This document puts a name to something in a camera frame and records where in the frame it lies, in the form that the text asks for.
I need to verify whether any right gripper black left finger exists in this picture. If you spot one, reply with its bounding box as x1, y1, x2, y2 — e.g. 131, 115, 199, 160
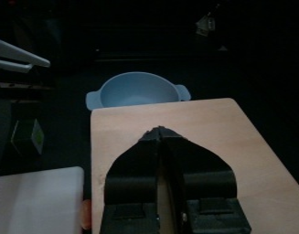
99, 126, 163, 234

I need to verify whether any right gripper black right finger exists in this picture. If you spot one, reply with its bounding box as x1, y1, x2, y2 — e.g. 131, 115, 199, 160
159, 125, 253, 234

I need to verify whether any light wooden board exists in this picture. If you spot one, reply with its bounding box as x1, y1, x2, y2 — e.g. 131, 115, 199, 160
90, 97, 299, 234

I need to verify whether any white flat board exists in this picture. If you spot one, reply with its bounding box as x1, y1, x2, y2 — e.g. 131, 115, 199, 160
0, 165, 86, 234

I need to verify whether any black and green box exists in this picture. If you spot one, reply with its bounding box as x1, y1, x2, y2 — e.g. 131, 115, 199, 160
8, 118, 47, 156

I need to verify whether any white metal bar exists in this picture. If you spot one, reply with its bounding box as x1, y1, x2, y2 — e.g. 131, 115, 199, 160
0, 36, 51, 69
0, 58, 35, 74

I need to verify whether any grey hanging tag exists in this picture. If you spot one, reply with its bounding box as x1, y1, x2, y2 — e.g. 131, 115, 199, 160
194, 13, 218, 37

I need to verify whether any blue bowl with handles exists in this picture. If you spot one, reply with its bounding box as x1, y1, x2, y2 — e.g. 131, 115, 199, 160
84, 71, 193, 112

